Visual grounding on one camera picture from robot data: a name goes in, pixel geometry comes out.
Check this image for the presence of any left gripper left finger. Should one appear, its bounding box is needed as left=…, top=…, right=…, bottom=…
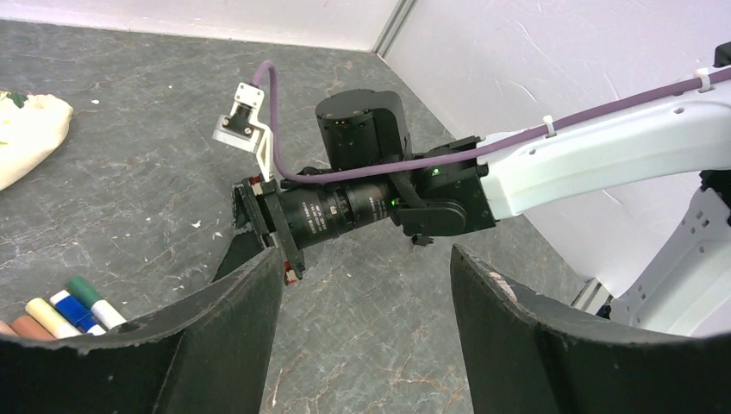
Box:
left=1, top=248, right=283, bottom=413

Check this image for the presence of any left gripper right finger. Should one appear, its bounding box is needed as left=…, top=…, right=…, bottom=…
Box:
left=450, top=245, right=730, bottom=413

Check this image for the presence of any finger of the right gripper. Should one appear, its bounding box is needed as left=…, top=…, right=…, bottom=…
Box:
left=211, top=231, right=267, bottom=283

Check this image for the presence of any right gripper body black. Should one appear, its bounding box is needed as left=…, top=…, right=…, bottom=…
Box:
left=232, top=177, right=304, bottom=285

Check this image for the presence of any white pen blue end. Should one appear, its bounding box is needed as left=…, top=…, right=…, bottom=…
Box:
left=49, top=290, right=106, bottom=336

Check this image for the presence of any white pen capped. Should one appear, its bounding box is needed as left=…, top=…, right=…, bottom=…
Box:
left=66, top=276, right=128, bottom=329

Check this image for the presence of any white pen yellow tip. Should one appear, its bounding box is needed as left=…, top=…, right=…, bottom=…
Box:
left=24, top=298, right=82, bottom=339

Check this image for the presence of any black pen cap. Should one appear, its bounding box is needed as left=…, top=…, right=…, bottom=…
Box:
left=411, top=234, right=434, bottom=247

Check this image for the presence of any white pen pink tip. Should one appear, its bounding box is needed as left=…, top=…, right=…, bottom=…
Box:
left=0, top=321, right=18, bottom=337

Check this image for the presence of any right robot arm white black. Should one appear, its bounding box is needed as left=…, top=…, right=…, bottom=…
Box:
left=213, top=43, right=730, bottom=336

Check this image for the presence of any cream patterned cloth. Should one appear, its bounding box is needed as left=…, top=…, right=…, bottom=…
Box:
left=1, top=91, right=74, bottom=190

